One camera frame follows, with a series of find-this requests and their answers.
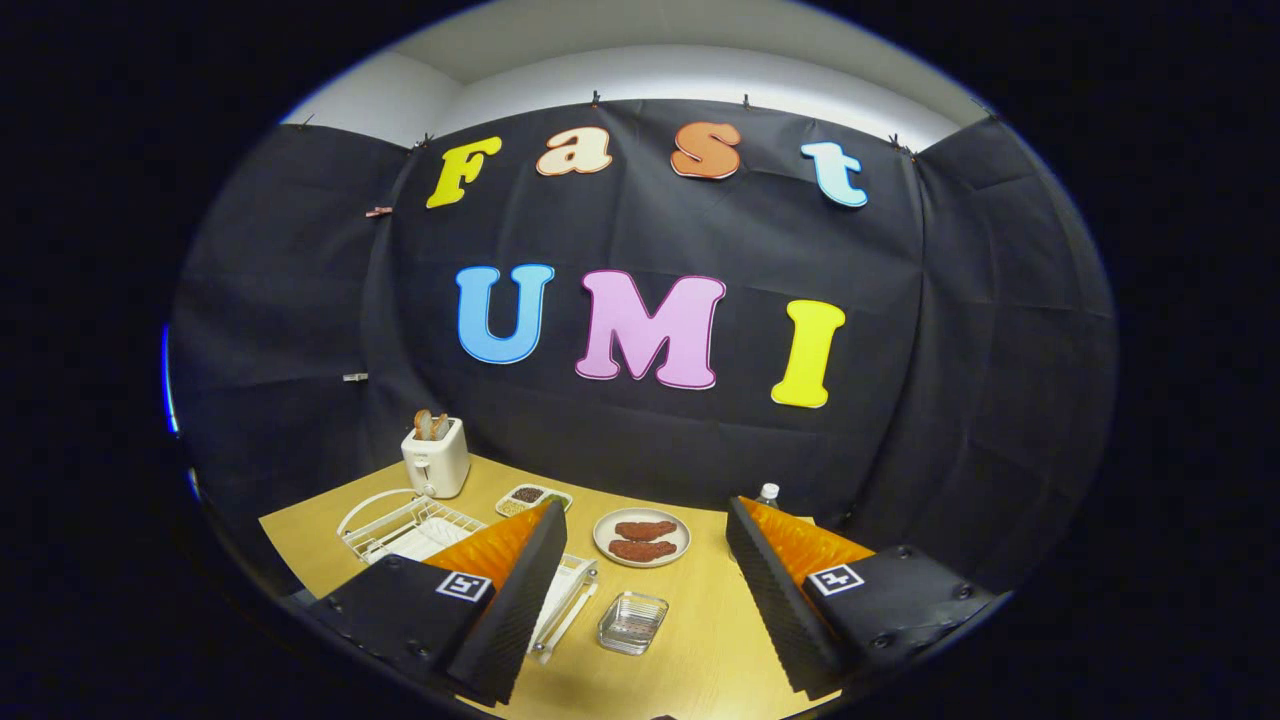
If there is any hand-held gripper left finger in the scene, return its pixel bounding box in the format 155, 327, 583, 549
310, 498, 569, 706

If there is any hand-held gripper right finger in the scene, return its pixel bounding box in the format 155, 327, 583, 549
726, 495, 1001, 701

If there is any white wire dish rack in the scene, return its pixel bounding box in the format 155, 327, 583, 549
337, 489, 601, 666

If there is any metal wire basket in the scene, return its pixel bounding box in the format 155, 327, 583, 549
597, 591, 670, 657

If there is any white plate with meat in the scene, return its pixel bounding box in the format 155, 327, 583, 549
593, 508, 692, 569

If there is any white sectioned snack tray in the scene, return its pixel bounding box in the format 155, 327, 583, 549
496, 484, 574, 518

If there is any white toaster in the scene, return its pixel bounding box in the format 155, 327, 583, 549
401, 417, 471, 500

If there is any black backdrop cloth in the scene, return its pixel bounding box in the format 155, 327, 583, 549
168, 98, 1119, 601

